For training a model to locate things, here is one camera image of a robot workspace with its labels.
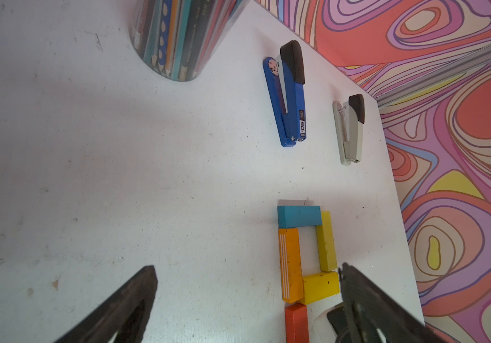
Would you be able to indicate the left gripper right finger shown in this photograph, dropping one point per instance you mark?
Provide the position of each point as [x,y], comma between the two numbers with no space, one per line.
[368,314]

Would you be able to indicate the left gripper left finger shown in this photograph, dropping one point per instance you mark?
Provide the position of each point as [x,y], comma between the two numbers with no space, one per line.
[123,317]

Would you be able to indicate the golden yellow wooden block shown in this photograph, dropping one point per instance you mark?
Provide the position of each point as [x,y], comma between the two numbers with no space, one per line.
[320,286]

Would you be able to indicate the lime yellow wooden block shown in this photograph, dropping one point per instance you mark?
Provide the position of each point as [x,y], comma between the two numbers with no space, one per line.
[326,243]

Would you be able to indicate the small red wooden block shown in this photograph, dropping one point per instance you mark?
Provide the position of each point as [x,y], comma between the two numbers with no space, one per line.
[296,318]

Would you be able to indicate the orange wooden block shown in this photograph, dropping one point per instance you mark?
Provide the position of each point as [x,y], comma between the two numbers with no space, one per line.
[292,285]

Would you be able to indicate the teal wooden block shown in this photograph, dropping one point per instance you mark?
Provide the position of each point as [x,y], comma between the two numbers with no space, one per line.
[299,216]

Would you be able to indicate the beige stapler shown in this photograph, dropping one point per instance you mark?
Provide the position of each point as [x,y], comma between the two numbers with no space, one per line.
[349,119]

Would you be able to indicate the blue stapler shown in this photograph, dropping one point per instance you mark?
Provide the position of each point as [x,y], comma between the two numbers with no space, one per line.
[285,80]

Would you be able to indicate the metal mesh pencil cup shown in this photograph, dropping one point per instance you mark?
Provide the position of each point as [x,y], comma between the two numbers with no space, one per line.
[176,39]

